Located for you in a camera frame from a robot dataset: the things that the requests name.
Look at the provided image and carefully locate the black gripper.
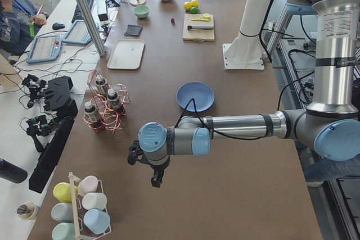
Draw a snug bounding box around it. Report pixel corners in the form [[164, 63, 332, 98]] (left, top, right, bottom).
[[145, 157, 170, 187]]

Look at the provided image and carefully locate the blue plate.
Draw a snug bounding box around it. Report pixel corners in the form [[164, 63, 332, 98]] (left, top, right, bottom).
[[176, 81, 215, 112]]

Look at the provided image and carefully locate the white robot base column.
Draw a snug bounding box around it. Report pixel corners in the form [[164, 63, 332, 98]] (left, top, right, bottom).
[[223, 0, 271, 70]]

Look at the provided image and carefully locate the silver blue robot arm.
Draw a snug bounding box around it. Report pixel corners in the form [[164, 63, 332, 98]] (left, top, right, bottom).
[[128, 0, 359, 187]]

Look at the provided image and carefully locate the white cup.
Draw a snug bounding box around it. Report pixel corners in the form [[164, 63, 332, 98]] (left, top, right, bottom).
[[82, 192, 107, 211]]

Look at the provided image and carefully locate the pink cup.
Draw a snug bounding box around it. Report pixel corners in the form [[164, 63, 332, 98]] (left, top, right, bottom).
[[78, 175, 98, 197]]

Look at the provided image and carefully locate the blue cup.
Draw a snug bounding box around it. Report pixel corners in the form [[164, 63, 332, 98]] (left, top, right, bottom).
[[83, 209, 110, 234]]

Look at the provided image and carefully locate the white cup rack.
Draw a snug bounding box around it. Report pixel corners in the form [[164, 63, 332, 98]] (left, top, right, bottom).
[[68, 172, 112, 239]]

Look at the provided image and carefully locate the dark drink bottle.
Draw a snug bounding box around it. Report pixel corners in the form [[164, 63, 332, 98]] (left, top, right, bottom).
[[107, 88, 121, 110], [95, 75, 109, 95], [84, 101, 100, 123]]

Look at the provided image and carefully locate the yellow cup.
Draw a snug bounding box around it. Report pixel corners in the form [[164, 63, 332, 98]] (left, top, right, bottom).
[[53, 182, 72, 203]]

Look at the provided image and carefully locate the grey cup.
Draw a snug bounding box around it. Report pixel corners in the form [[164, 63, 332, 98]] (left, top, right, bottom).
[[51, 202, 74, 223]]

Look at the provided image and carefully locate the mint green cup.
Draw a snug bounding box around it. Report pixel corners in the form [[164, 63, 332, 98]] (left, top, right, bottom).
[[51, 223, 75, 240]]

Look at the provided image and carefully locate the cream rabbit tray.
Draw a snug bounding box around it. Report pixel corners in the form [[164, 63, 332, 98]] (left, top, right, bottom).
[[107, 39, 145, 70]]

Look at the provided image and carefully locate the paper cup with pens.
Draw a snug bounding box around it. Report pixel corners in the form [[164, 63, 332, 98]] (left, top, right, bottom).
[[16, 202, 40, 220]]

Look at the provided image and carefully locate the black thermos bottle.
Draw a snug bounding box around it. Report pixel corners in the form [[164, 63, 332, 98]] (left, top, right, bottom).
[[1, 159, 28, 184]]

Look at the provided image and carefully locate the dark grey folded cloth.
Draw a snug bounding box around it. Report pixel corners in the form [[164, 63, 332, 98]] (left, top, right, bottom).
[[124, 24, 143, 37]]

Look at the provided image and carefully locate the steel muddler black tip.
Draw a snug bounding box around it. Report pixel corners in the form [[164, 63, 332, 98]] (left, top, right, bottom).
[[187, 25, 214, 30]]

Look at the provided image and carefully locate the wooden cutting board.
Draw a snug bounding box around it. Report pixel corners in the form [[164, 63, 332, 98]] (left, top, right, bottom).
[[182, 13, 215, 42]]

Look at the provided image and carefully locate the blue teach pendant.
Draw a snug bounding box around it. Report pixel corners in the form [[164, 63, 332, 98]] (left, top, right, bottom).
[[62, 20, 91, 46], [26, 35, 62, 64]]

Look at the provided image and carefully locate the standing person in jeans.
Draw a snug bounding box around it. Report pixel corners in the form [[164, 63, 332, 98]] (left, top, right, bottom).
[[304, 155, 359, 187]]

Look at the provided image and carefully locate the yellow plastic knife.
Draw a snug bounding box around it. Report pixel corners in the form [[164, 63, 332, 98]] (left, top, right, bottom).
[[188, 17, 211, 21]]

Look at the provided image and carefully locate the green bowl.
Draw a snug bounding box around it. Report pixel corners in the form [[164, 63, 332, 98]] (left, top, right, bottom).
[[133, 5, 150, 19]]

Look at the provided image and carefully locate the green lime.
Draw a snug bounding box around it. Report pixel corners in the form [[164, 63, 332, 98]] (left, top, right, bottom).
[[190, 7, 199, 14]]

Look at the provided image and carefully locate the whole yellow lemon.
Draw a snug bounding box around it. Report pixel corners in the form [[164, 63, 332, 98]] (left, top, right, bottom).
[[183, 2, 192, 11], [190, 0, 200, 8]]

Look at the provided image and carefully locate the black computer mouse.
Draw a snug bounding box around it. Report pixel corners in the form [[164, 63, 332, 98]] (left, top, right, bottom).
[[52, 22, 65, 30]]

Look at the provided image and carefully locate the black keyboard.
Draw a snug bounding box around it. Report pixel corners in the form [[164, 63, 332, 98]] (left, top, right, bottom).
[[71, 0, 95, 24]]

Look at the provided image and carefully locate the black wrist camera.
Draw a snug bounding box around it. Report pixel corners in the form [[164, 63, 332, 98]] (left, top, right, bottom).
[[127, 140, 146, 165]]

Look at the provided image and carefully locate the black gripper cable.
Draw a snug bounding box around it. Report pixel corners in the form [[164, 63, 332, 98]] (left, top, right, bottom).
[[174, 97, 274, 141]]

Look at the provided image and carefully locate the copper wire bottle rack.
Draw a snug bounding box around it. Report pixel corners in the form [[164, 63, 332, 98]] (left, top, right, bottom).
[[83, 70, 131, 133]]

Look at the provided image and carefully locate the aluminium frame post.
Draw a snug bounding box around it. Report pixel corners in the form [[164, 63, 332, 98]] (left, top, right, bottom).
[[76, 0, 106, 57]]

